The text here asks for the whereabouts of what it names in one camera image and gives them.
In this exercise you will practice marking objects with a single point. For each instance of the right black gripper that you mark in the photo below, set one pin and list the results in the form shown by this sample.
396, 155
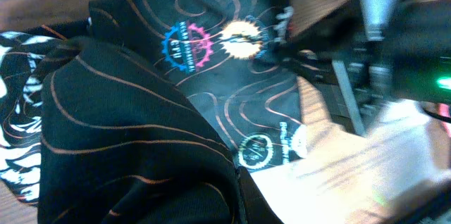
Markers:
334, 56

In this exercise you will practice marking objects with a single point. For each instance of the black orange-patterned jersey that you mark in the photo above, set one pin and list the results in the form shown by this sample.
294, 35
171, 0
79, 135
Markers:
148, 112

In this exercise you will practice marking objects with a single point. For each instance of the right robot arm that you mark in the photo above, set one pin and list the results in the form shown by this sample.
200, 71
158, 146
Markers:
412, 47

